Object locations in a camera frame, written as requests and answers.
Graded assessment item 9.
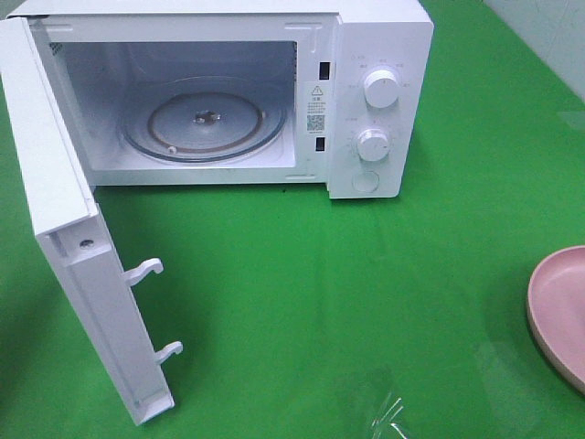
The pink round plate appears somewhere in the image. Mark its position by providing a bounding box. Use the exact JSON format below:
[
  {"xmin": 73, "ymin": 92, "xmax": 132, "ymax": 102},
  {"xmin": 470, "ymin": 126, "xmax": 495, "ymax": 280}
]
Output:
[{"xmin": 526, "ymin": 245, "xmax": 584, "ymax": 392}]

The glass microwave turntable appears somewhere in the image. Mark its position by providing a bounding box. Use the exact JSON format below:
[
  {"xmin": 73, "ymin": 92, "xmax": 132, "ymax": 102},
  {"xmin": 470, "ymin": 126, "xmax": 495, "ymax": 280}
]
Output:
[{"xmin": 122, "ymin": 76, "xmax": 293, "ymax": 164}]

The white microwave oven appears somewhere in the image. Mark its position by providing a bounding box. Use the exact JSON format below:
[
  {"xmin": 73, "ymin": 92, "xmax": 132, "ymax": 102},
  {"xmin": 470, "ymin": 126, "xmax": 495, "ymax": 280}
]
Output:
[{"xmin": 1, "ymin": 1, "xmax": 433, "ymax": 198}]

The white microwave knob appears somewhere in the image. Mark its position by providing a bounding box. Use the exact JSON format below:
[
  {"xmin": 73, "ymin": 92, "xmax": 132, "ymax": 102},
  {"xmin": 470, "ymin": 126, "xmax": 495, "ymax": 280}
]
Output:
[
  {"xmin": 356, "ymin": 128, "xmax": 391, "ymax": 162},
  {"xmin": 363, "ymin": 68, "xmax": 399, "ymax": 109}
]

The round door release button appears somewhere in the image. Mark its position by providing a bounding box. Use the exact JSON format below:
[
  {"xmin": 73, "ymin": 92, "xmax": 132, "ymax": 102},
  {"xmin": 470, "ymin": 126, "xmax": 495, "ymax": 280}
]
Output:
[{"xmin": 352, "ymin": 171, "xmax": 379, "ymax": 193}]

